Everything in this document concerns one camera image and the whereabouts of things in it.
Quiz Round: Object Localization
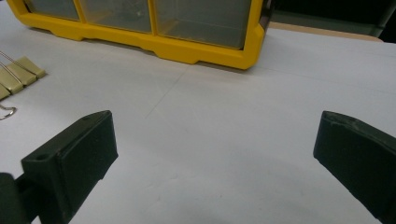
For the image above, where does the yellow and black organizer cabinet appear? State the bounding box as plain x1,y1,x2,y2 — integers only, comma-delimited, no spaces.
6,0,275,71

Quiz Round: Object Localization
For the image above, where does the group of clear organizer drawers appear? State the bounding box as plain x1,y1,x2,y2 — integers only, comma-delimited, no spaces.
23,0,152,34

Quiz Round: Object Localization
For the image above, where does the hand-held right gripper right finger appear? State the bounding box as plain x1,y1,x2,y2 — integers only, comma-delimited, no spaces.
312,110,396,224

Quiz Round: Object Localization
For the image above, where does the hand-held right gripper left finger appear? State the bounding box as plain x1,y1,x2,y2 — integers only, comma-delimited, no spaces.
21,109,120,224

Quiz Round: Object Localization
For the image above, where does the gold binder clip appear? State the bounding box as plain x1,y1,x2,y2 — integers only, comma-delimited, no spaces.
0,62,38,95
0,50,48,79

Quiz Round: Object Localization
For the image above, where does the clear plastic pull-out drawer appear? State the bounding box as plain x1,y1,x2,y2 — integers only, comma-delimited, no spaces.
154,0,252,50

